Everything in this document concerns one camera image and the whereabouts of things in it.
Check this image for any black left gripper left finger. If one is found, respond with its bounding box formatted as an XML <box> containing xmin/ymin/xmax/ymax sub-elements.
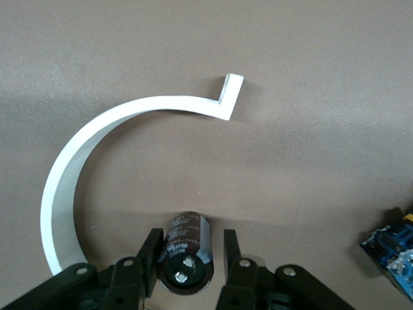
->
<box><xmin>103</xmin><ymin>227</ymin><xmax>166</xmax><ymax>310</ymax></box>

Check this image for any large white arc bracket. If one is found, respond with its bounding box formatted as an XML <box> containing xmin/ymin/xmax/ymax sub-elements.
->
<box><xmin>40</xmin><ymin>73</ymin><xmax>245</xmax><ymax>277</ymax></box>

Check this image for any orange-head blue push-button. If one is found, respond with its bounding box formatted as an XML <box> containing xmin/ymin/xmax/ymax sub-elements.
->
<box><xmin>359</xmin><ymin>206</ymin><xmax>413</xmax><ymax>300</ymax></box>

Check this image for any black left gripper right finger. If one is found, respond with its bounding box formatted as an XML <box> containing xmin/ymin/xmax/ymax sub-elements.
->
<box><xmin>215</xmin><ymin>228</ymin><xmax>269</xmax><ymax>310</ymax></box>

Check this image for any dark cylindrical capacitor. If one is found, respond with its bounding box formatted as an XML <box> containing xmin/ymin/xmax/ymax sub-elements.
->
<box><xmin>156</xmin><ymin>211</ymin><xmax>216</xmax><ymax>295</ymax></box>

